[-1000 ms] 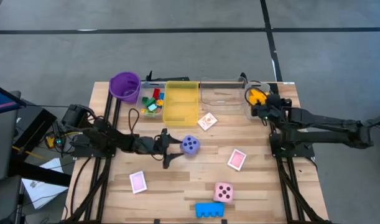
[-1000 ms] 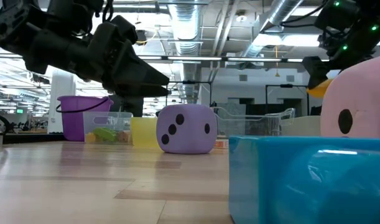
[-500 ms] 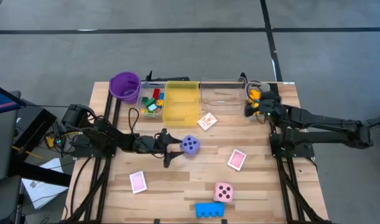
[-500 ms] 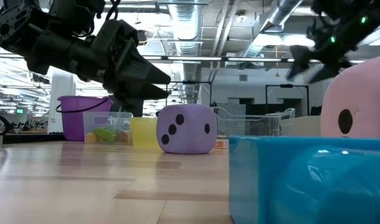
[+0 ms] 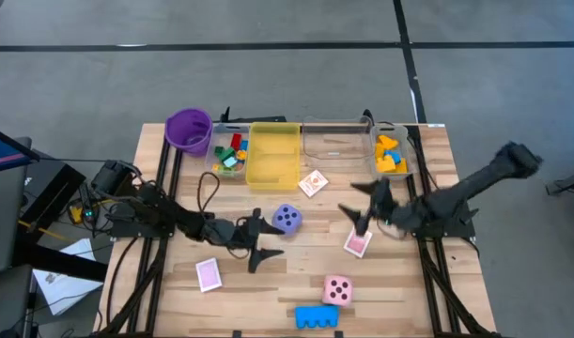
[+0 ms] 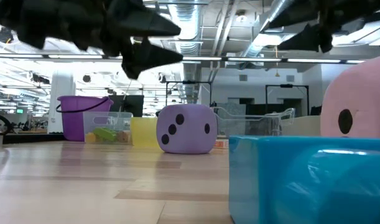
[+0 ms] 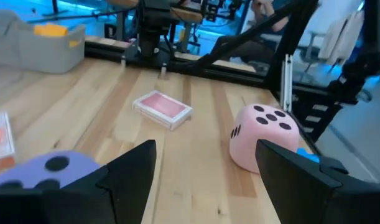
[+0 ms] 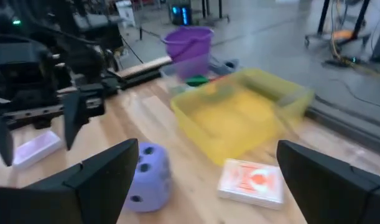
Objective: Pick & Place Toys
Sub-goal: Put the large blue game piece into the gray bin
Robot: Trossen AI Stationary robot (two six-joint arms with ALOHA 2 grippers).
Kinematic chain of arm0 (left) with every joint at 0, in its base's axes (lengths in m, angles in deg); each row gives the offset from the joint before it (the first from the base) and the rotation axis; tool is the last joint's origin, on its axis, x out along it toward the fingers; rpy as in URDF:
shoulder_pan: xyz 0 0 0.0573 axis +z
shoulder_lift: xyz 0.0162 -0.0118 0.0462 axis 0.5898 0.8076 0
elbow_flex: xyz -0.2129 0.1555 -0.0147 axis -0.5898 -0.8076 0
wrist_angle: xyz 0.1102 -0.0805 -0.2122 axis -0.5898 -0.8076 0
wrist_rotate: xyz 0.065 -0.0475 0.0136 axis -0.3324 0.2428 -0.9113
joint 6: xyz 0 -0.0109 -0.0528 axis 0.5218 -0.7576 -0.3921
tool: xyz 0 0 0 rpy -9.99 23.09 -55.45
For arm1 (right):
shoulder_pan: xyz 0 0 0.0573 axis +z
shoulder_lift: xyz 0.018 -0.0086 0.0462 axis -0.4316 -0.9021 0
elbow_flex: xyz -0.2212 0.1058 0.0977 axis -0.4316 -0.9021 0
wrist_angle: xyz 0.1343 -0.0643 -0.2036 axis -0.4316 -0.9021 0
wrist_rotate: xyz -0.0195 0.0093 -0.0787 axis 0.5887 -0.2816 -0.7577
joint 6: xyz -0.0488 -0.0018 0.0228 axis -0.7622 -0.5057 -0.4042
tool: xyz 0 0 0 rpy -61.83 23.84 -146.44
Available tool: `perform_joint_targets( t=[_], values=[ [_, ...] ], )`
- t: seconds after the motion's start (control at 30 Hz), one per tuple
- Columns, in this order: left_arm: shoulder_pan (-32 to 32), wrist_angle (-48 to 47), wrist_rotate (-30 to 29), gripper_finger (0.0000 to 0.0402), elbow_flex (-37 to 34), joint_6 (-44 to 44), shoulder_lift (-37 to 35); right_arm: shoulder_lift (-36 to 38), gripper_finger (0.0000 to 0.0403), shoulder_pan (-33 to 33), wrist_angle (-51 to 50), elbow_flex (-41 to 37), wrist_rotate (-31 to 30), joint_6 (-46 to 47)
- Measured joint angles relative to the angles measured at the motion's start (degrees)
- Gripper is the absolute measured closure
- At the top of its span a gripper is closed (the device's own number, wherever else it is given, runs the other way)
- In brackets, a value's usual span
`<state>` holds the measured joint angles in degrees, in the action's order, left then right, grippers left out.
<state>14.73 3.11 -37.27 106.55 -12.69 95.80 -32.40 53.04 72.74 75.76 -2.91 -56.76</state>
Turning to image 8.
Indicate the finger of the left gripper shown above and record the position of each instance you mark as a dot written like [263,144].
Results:
[77,115]
[1,140]

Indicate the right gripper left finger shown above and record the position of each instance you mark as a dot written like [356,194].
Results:
[93,193]

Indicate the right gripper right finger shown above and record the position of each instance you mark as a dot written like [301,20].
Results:
[326,193]

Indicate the lavender foam die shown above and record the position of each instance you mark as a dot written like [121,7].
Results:
[150,183]

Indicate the dark green toy block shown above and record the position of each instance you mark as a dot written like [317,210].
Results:
[197,81]

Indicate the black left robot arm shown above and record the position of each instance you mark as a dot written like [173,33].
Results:
[37,25]

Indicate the orange print card deck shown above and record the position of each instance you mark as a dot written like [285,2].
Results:
[252,183]

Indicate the white sign board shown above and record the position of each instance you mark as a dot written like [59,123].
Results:
[126,12]

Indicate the yellow translucent plastic bin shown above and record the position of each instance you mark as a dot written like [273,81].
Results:
[233,124]

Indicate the purple plastic bucket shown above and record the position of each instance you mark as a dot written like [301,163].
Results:
[189,43]

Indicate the black computer with blue lights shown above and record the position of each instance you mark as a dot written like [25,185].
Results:
[180,14]

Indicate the small clear plastic bin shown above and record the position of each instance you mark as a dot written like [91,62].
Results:
[222,67]

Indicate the black wheeled stand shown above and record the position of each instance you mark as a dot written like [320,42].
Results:
[360,18]

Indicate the black table edge rail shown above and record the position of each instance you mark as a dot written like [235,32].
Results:
[143,79]

